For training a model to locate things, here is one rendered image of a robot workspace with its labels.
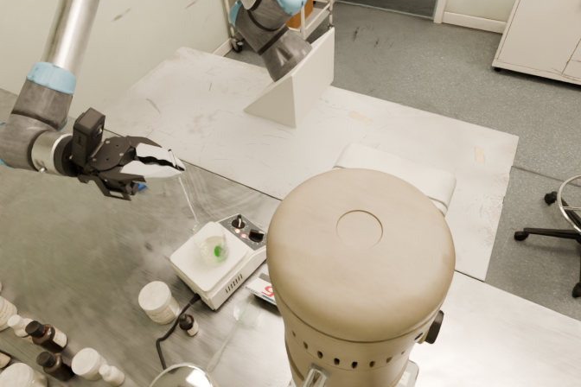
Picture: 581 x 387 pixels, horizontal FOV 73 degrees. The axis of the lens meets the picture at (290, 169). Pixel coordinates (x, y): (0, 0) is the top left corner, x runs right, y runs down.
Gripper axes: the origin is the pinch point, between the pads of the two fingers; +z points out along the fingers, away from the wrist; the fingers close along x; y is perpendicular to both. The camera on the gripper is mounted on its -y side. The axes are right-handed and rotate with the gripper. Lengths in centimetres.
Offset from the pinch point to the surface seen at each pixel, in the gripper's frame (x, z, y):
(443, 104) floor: -179, 69, 128
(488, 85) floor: -203, 97, 128
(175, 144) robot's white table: -34, -27, 36
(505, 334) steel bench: 1, 60, 34
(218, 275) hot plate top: 5.5, 4.1, 25.9
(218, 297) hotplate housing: 8.3, 4.4, 30.0
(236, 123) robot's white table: -46, -12, 36
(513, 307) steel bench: -5, 62, 34
